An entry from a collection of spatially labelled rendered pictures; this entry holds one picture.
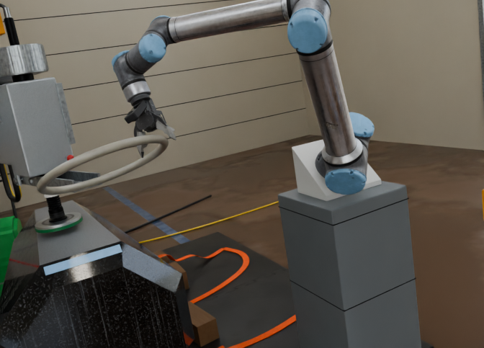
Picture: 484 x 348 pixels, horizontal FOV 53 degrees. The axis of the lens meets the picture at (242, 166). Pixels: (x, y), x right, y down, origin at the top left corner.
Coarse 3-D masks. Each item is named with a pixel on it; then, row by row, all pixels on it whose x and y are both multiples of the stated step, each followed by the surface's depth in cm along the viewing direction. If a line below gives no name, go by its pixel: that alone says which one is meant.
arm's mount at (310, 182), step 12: (312, 144) 217; (300, 156) 211; (312, 156) 212; (300, 168) 211; (312, 168) 207; (300, 180) 213; (312, 180) 205; (324, 180) 204; (372, 180) 208; (300, 192) 216; (312, 192) 207; (324, 192) 199
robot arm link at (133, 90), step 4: (132, 84) 170; (136, 84) 170; (140, 84) 171; (144, 84) 172; (128, 88) 170; (132, 88) 170; (136, 88) 170; (140, 88) 170; (144, 88) 171; (148, 88) 173; (124, 92) 172; (128, 92) 170; (132, 92) 170; (136, 92) 169; (140, 92) 170; (144, 92) 171; (148, 92) 173; (128, 96) 170; (132, 96) 170; (136, 96) 171; (128, 100) 172
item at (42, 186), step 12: (108, 144) 157; (120, 144) 158; (132, 144) 160; (168, 144) 184; (84, 156) 154; (96, 156) 155; (144, 156) 198; (156, 156) 194; (60, 168) 155; (72, 168) 155; (120, 168) 201; (132, 168) 200; (48, 180) 159; (96, 180) 197; (108, 180) 200; (48, 192) 176; (60, 192) 185
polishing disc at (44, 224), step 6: (72, 216) 235; (78, 216) 234; (42, 222) 233; (48, 222) 232; (60, 222) 228; (66, 222) 226; (72, 222) 228; (36, 228) 228; (42, 228) 224; (48, 228) 224
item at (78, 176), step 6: (66, 174) 224; (72, 174) 219; (78, 174) 214; (84, 174) 208; (90, 174) 204; (96, 174) 199; (24, 180) 238; (30, 180) 228; (36, 180) 224; (54, 180) 206; (60, 180) 200; (66, 180) 195; (72, 180) 191; (78, 180) 215; (84, 180) 210; (36, 186) 226; (48, 186) 213; (54, 186) 208
